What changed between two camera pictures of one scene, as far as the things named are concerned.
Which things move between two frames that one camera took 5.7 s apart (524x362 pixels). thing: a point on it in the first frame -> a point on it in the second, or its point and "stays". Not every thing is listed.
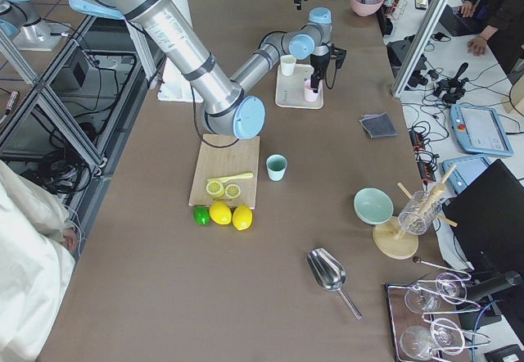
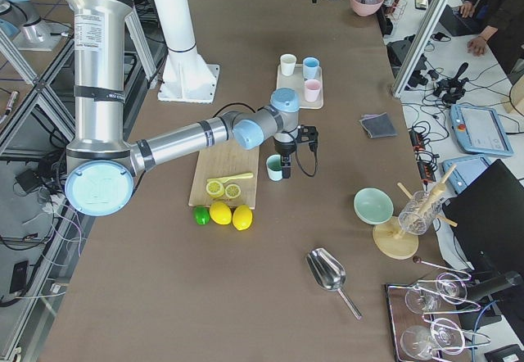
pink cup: x=309 y=95 stays
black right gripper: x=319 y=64 -> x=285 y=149
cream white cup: x=288 y=65 stays
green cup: x=276 y=166 stays
